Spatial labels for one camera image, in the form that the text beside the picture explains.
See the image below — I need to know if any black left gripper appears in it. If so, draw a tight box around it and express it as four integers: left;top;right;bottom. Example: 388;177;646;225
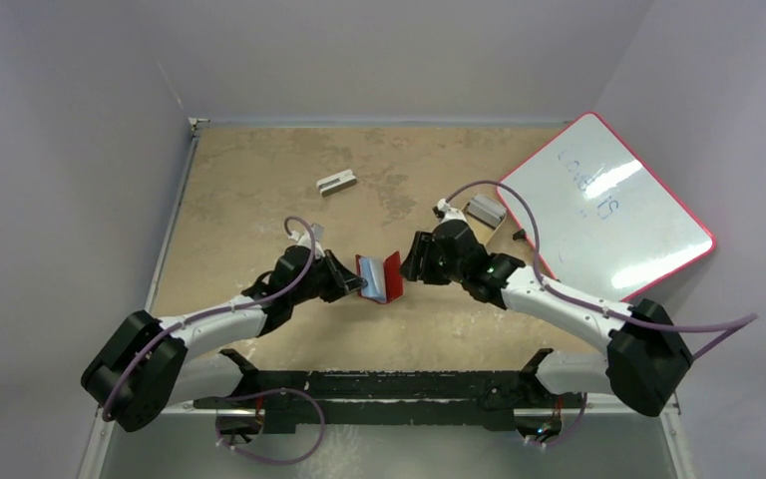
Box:
290;249;366;306

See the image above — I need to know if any red card holder wallet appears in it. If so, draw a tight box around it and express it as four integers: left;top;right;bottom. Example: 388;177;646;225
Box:
355;250;404;304

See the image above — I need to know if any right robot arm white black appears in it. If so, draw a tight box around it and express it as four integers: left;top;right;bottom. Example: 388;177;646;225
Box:
400;220;693;417

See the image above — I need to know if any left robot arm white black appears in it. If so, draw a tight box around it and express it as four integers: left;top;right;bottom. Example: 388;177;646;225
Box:
80;245;367;432

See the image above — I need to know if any stack of white cards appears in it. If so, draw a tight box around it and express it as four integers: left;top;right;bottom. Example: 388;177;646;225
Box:
465;194;507;230

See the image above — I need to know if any white grey card reader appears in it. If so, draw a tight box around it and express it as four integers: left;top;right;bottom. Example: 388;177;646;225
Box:
316;169;357;198

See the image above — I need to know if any beige oval tray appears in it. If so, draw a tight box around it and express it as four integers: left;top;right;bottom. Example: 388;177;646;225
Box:
463;196;525;254

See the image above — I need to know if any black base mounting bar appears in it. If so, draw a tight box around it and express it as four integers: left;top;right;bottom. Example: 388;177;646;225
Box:
193;349;583;438

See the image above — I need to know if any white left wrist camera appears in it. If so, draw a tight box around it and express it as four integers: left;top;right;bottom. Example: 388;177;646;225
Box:
289;223;324;258

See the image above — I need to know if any aluminium table frame rail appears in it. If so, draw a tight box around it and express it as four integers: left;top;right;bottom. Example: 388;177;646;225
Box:
80;124;680;478

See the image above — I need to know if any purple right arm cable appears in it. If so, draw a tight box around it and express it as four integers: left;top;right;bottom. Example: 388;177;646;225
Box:
433;180;759;451

